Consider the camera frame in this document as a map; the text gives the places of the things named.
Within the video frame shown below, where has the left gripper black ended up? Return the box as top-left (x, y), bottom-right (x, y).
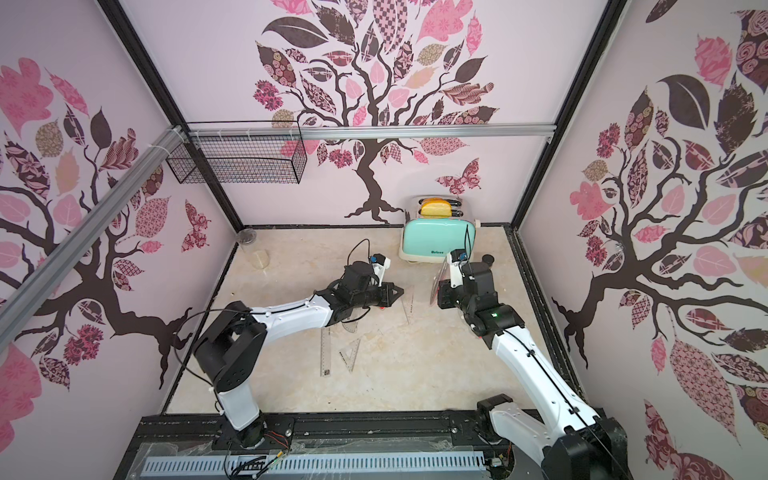
top-left (351, 282), bottom-right (403, 309)

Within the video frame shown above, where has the clear triangle set square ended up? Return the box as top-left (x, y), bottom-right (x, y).
top-left (339, 338), bottom-right (362, 373)

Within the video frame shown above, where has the clear straight ruler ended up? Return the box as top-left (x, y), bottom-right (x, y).
top-left (320, 327), bottom-right (333, 378)
top-left (400, 286), bottom-right (414, 325)

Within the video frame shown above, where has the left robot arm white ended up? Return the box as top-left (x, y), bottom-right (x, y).
top-left (193, 253), bottom-right (404, 448)

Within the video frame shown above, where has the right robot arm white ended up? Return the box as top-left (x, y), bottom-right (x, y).
top-left (431, 250), bottom-right (630, 479)

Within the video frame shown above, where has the mint green toaster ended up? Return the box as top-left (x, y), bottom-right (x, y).
top-left (398, 195), bottom-right (480, 263)

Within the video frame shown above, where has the yellow toast slice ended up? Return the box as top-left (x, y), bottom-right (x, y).
top-left (419, 198), bottom-right (453, 218)

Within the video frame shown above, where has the clear glass jar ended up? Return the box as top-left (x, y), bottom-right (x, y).
top-left (236, 228), bottom-right (270, 270)

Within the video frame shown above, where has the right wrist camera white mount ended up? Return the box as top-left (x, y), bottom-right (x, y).
top-left (446, 249), bottom-right (469, 288)

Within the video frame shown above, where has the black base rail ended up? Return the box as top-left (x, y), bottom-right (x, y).
top-left (133, 409), bottom-right (502, 449)

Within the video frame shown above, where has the white slotted cable duct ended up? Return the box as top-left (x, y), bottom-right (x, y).
top-left (138, 451), bottom-right (486, 479)

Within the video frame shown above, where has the aluminium rail back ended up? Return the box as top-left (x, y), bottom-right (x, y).
top-left (187, 123), bottom-right (557, 140)

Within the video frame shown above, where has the aluminium rail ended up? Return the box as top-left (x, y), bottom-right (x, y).
top-left (187, 123), bottom-right (557, 140)
top-left (1, 126), bottom-right (185, 348)

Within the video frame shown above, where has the black wire basket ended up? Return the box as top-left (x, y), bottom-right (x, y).
top-left (166, 121), bottom-right (309, 184)

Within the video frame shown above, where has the aluminium rail left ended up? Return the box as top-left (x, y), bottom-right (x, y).
top-left (1, 126), bottom-right (185, 348)

